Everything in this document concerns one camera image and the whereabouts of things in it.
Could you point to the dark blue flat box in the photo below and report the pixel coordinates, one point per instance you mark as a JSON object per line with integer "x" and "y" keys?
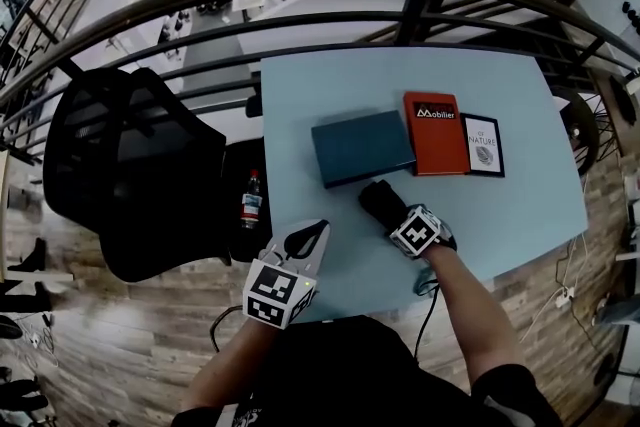
{"x": 360, "y": 147}

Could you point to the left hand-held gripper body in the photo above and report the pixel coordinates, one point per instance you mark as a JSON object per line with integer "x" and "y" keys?
{"x": 272, "y": 287}

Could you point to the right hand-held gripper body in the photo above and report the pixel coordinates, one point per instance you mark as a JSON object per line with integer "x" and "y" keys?
{"x": 417, "y": 235}

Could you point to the red book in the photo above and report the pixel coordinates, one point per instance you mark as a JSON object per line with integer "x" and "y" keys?
{"x": 435, "y": 145}

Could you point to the person's right forearm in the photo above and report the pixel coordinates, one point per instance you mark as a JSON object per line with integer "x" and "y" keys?
{"x": 475, "y": 315}

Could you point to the light blue table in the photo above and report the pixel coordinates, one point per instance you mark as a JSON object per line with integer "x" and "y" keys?
{"x": 500, "y": 225}

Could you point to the black framed white book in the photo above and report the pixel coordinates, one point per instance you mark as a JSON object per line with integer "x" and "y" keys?
{"x": 482, "y": 147}

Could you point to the black mesh office chair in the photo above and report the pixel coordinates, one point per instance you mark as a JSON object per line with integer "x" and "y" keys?
{"x": 140, "y": 175}

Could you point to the black umbrella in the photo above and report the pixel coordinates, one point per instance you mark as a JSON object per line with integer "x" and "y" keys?
{"x": 380, "y": 202}

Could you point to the person's left forearm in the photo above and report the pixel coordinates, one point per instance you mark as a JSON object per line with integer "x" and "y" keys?
{"x": 235, "y": 365}

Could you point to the dark metal balcony railing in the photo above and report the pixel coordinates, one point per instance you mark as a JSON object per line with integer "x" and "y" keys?
{"x": 420, "y": 10}

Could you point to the white power strip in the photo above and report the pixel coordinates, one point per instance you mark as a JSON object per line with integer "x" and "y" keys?
{"x": 565, "y": 299}

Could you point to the person's black clothing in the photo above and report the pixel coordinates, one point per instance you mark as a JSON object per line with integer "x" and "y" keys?
{"x": 340, "y": 380}

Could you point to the red label plastic bottle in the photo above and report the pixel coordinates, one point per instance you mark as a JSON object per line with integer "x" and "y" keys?
{"x": 251, "y": 207}

